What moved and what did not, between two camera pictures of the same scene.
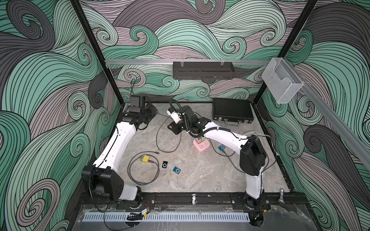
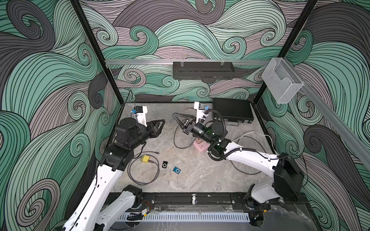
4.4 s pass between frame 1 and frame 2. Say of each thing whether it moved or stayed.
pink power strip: stayed
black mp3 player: stayed
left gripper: moved
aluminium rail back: stayed
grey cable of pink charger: moved
